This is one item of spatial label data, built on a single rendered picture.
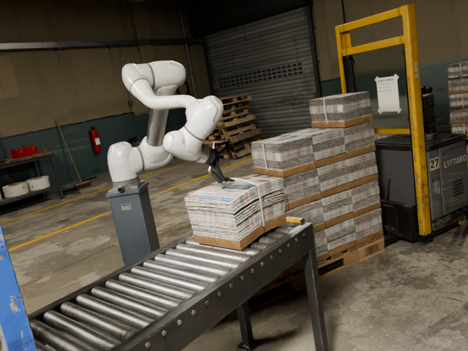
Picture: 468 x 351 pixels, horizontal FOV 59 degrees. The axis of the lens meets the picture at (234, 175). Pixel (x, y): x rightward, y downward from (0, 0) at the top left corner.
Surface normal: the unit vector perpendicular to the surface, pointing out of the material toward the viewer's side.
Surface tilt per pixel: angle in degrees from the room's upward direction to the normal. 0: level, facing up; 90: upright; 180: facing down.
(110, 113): 90
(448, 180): 90
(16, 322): 90
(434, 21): 90
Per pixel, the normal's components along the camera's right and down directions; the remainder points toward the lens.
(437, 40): -0.64, 0.26
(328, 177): 0.48, 0.09
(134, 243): -0.06, 0.22
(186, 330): 0.76, 0.01
